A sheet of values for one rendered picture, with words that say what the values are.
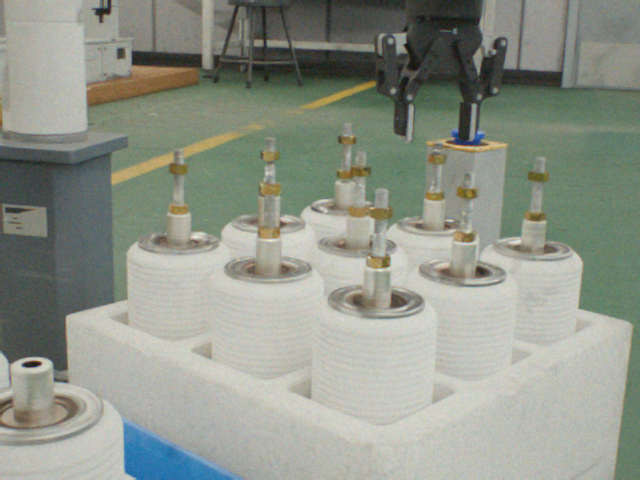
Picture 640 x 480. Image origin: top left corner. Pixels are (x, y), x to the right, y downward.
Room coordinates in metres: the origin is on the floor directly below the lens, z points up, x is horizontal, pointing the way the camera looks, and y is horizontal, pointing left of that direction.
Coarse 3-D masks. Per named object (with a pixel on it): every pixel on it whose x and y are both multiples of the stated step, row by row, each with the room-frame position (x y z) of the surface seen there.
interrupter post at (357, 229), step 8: (352, 216) 0.86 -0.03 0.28; (368, 216) 0.86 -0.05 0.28; (352, 224) 0.85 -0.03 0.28; (360, 224) 0.85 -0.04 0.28; (368, 224) 0.86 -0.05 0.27; (352, 232) 0.85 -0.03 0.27; (360, 232) 0.85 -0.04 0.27; (368, 232) 0.86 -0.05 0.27; (352, 240) 0.85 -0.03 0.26; (360, 240) 0.85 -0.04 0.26; (368, 240) 0.86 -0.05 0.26; (352, 248) 0.85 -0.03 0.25; (360, 248) 0.85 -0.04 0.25; (368, 248) 0.86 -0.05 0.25
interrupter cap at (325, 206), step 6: (312, 204) 1.03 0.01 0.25; (318, 204) 1.04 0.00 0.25; (324, 204) 1.04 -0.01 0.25; (330, 204) 1.04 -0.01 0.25; (366, 204) 1.04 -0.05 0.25; (372, 204) 1.04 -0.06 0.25; (312, 210) 1.02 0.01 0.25; (318, 210) 1.01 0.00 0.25; (324, 210) 1.00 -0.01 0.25; (330, 210) 1.01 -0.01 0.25; (336, 210) 1.01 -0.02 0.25
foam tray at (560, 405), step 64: (576, 320) 0.89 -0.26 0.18; (128, 384) 0.78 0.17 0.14; (192, 384) 0.72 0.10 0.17; (256, 384) 0.70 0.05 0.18; (448, 384) 0.71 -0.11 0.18; (512, 384) 0.72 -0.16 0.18; (576, 384) 0.80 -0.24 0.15; (192, 448) 0.73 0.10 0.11; (256, 448) 0.67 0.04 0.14; (320, 448) 0.63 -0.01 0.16; (384, 448) 0.59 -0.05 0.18; (448, 448) 0.64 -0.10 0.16; (512, 448) 0.72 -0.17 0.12; (576, 448) 0.81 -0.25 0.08
